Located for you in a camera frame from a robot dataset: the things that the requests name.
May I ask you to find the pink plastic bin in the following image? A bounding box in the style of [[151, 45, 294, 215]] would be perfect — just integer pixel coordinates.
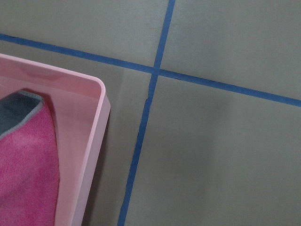
[[0, 54, 111, 226]]

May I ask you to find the pink grey cloth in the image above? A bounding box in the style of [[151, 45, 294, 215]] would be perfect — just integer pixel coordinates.
[[0, 90, 60, 226]]

